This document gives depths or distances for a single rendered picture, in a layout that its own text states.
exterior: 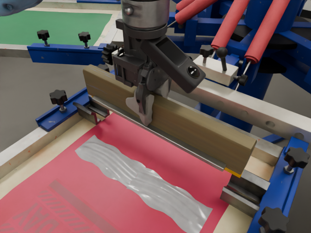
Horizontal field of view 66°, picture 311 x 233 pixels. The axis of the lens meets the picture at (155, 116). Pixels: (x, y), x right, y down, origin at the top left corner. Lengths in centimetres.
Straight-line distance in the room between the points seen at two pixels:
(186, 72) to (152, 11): 11
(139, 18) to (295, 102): 231
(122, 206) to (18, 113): 201
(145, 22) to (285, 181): 43
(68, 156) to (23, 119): 174
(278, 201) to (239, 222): 9
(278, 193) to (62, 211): 45
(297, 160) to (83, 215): 45
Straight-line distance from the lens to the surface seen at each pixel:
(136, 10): 38
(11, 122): 239
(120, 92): 53
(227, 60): 84
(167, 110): 46
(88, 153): 64
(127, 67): 44
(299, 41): 113
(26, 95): 265
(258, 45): 87
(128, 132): 68
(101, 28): 128
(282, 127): 67
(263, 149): 64
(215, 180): 60
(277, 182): 58
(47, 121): 70
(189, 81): 39
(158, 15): 38
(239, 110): 68
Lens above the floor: 145
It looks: 43 degrees down
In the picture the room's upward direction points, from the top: straight up
